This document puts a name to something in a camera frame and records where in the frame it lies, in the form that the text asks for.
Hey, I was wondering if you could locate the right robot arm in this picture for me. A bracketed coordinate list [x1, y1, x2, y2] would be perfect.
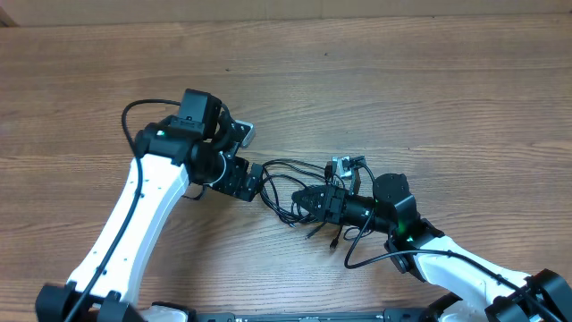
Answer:
[292, 174, 571, 321]

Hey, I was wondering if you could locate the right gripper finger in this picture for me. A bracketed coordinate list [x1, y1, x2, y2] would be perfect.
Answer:
[297, 203, 331, 223]
[291, 185, 333, 210]

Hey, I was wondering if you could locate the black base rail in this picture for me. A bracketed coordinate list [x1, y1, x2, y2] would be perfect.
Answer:
[189, 308, 439, 322]

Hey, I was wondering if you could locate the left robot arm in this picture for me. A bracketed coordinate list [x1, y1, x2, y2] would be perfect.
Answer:
[35, 89, 263, 321]

